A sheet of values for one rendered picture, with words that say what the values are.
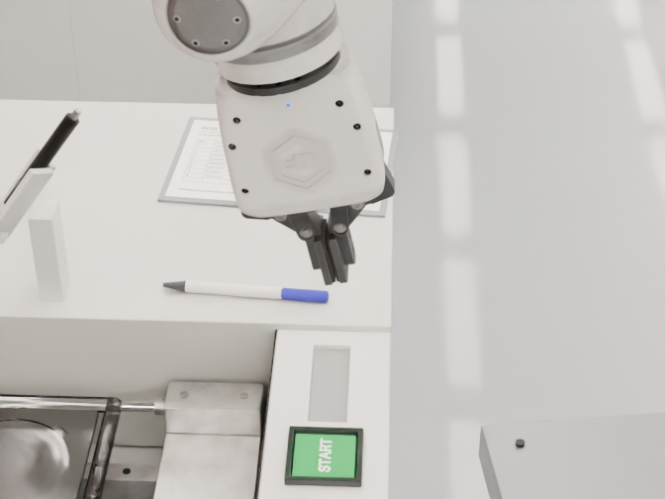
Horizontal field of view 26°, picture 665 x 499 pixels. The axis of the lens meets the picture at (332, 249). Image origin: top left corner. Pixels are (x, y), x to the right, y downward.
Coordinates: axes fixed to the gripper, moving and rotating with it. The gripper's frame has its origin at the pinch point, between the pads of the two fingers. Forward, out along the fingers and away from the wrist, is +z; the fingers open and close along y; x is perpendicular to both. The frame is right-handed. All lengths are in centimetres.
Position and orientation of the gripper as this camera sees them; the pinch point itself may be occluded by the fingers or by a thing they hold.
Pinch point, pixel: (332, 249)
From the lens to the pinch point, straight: 101.0
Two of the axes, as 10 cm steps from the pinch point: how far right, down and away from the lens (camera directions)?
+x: 0.4, -5.9, 8.1
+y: 9.8, -1.4, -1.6
